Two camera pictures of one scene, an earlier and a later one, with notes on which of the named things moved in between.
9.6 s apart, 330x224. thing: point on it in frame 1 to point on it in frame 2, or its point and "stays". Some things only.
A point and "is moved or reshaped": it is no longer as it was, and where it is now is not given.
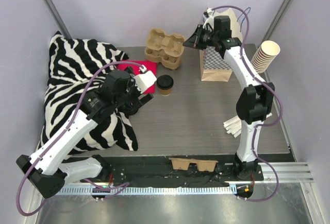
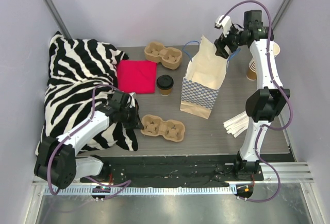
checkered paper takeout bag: (213, 66) is moved or reshaped
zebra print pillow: (77, 69) stays
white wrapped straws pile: (233, 126) stays
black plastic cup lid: (164, 82) stays
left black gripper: (139, 100) to (131, 120)
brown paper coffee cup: (165, 92) stays
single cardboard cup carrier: (162, 47) to (153, 125)
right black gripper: (198, 36) to (223, 45)
